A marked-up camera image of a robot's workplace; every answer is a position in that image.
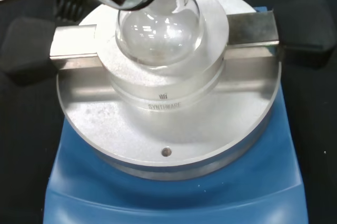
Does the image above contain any blue heater with steel block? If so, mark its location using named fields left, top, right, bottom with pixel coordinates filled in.
left=0, top=0, right=335, bottom=224

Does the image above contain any black scalloped bench cloth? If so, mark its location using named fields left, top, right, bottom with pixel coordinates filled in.
left=0, top=0, right=337, bottom=224

